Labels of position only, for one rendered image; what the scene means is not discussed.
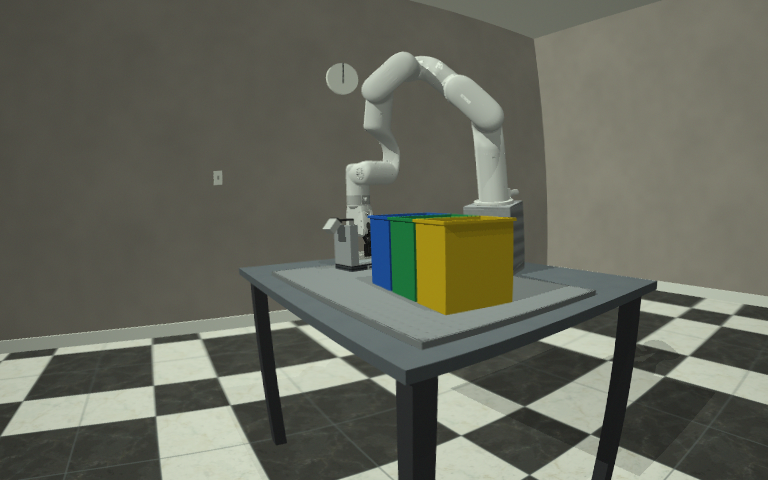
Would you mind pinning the yellow bin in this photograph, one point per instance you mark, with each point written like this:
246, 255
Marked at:
464, 265

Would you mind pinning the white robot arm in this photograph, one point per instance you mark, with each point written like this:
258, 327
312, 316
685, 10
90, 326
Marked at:
463, 93

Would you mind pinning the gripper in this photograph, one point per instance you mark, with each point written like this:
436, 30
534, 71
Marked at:
360, 215

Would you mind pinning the green open bin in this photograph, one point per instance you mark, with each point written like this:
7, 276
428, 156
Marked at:
403, 254

